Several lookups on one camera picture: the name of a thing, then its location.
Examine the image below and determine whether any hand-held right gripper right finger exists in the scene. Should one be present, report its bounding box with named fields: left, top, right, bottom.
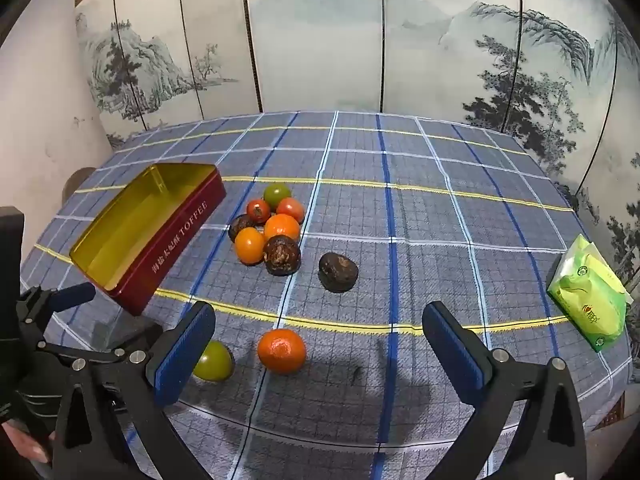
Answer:
left=421, top=301, right=587, bottom=480

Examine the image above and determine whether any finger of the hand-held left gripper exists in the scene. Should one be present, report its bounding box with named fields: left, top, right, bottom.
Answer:
left=17, top=282, right=97, bottom=343
left=35, top=324, right=167, bottom=362

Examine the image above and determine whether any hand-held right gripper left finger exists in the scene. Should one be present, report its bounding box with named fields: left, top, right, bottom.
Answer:
left=52, top=300, right=217, bottom=480

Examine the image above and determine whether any green tomato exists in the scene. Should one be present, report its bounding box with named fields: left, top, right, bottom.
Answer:
left=263, top=183, right=293, bottom=209
left=192, top=340, right=235, bottom=382

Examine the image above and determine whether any orange mandarin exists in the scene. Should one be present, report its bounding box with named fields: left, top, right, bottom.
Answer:
left=257, top=328, right=307, bottom=375
left=263, top=213, right=301, bottom=242

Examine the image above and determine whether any red tin box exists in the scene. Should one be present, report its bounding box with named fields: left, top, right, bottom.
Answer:
left=69, top=162, right=227, bottom=317

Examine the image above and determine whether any small orange tomato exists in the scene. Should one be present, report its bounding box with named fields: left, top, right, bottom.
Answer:
left=234, top=227, right=266, bottom=265

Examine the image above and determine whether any dark water chestnut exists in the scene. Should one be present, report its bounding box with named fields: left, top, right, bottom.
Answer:
left=228, top=214, right=256, bottom=243
left=263, top=234, right=302, bottom=277
left=318, top=252, right=359, bottom=293

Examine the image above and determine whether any red tomato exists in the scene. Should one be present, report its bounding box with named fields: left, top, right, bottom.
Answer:
left=246, top=198, right=272, bottom=225
left=276, top=197, right=305, bottom=224

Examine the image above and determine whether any person's left hand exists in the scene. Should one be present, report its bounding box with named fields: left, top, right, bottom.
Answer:
left=0, top=421, right=53, bottom=465

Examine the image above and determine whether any blue plaid tablecloth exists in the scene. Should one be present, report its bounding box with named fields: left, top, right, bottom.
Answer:
left=20, top=110, right=633, bottom=480

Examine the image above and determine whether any green tissue pack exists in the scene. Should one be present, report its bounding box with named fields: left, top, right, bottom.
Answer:
left=546, top=233, right=635, bottom=353

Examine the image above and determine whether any landscape painted folding screen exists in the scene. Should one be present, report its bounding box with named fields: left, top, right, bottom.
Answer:
left=75, top=0, right=640, bottom=281

